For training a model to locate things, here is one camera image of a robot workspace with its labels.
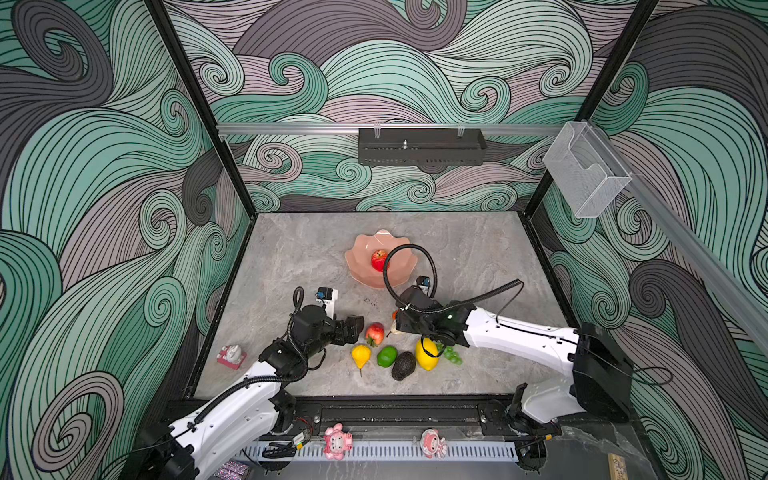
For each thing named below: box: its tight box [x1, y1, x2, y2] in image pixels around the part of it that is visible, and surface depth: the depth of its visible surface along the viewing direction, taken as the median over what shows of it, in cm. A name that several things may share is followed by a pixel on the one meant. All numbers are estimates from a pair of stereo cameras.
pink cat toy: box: [323, 422, 353, 461], surface depth 69 cm
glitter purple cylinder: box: [215, 461, 250, 480], surface depth 65 cm
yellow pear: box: [352, 344, 372, 369], surface depth 82 cm
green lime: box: [377, 345, 398, 368], surface depth 83 cm
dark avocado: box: [391, 351, 416, 381], surface depth 80 cm
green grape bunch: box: [436, 341, 464, 365], surface depth 84 cm
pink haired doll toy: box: [420, 427, 447, 459], surface depth 69 cm
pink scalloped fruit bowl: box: [345, 229, 418, 289], surface depth 103 cm
